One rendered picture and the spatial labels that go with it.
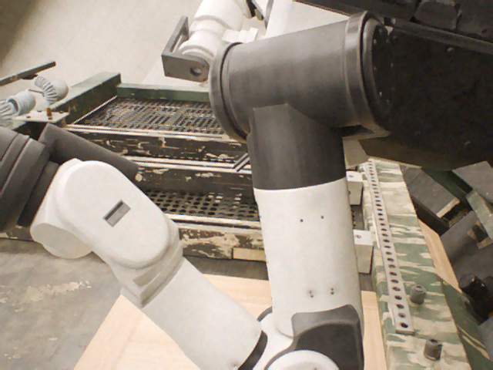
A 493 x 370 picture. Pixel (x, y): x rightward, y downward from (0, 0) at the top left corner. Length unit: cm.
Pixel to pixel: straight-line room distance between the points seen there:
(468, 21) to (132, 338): 69
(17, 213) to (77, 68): 603
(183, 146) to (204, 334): 124
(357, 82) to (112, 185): 22
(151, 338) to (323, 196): 53
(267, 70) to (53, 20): 616
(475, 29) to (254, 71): 27
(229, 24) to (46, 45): 594
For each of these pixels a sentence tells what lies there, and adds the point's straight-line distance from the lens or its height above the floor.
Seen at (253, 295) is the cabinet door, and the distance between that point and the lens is 98.
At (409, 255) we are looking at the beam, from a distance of 111.
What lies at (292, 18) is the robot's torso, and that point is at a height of 134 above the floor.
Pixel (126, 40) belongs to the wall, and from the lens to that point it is 629.
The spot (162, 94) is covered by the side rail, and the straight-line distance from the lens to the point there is 244.
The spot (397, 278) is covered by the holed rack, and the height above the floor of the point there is 88.
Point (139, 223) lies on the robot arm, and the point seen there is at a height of 134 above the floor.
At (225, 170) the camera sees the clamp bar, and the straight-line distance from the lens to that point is 140.
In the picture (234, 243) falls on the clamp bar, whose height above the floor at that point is 115.
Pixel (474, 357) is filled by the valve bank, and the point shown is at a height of 78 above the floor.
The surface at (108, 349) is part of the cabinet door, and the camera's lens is 89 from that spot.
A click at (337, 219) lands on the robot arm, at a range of 46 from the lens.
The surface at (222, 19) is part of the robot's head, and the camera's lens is 70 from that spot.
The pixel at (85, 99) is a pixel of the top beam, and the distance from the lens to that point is 223.
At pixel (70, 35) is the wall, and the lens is 649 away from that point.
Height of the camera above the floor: 135
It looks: 8 degrees down
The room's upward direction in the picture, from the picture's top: 53 degrees counter-clockwise
